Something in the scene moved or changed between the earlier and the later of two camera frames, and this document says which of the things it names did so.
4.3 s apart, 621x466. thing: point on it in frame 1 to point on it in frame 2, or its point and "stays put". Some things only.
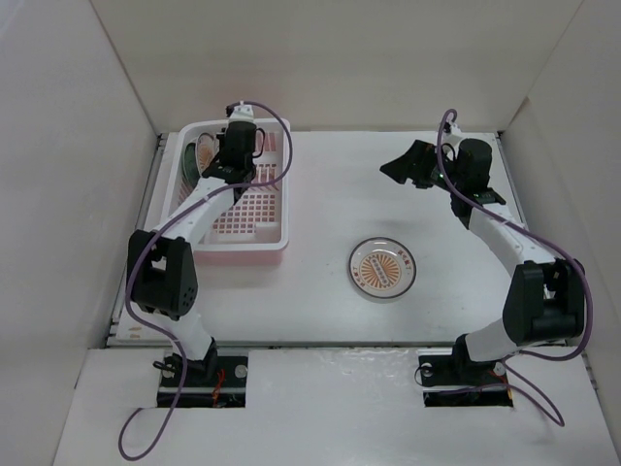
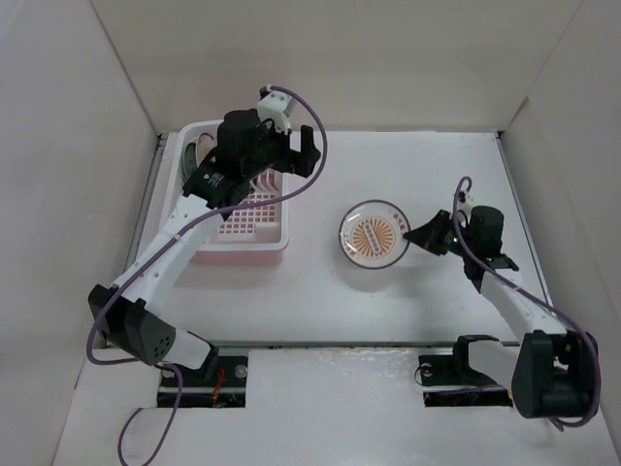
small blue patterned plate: x=191 y=164 stays put
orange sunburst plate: x=382 y=267 to x=372 y=234
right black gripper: x=412 y=165 to x=429 y=233
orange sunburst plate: x=207 y=147 stays put
